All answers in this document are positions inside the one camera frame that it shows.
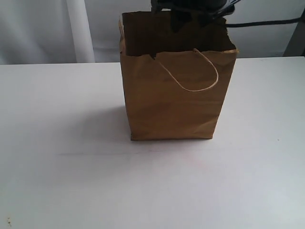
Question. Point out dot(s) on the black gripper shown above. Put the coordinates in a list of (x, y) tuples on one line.
[(210, 11)]

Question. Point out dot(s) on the brown paper bag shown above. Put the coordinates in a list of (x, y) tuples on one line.
[(174, 83)]

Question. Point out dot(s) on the white backdrop curtain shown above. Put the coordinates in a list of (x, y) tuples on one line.
[(70, 31)]

